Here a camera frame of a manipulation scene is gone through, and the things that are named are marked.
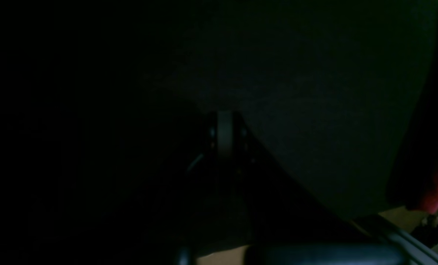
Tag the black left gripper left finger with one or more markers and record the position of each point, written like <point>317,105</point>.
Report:
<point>181,212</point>

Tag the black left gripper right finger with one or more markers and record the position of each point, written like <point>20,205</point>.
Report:
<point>290,226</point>

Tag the black table cloth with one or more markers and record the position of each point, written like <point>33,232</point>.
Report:
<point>95,94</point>

